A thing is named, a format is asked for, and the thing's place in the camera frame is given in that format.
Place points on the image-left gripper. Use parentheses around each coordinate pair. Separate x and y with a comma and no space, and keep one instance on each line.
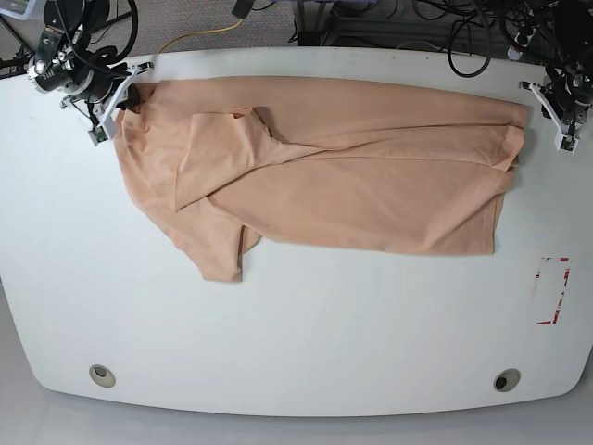
(101,87)

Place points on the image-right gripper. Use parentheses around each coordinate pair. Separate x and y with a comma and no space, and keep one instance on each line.
(573,101)

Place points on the peach T-shirt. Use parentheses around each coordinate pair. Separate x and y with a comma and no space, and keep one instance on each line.
(218,164)

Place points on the clear plastic storage box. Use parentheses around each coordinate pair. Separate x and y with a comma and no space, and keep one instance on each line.
(17,9)

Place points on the red tape rectangle marking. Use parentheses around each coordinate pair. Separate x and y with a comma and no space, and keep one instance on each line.
(549,289)

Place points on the image-left white wrist camera mount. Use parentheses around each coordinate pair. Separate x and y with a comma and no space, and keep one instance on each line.
(98,117)

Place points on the image-right white wrist camera mount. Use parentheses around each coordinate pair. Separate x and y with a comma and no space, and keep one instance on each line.
(568,131)

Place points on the left table cable grommet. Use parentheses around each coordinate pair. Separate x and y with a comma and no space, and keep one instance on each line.
(102,376)

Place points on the table cable grommet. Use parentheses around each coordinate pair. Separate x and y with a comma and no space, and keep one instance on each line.
(102,376)
(507,380)

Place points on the right table cable grommet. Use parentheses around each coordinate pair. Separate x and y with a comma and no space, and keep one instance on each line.
(507,380)

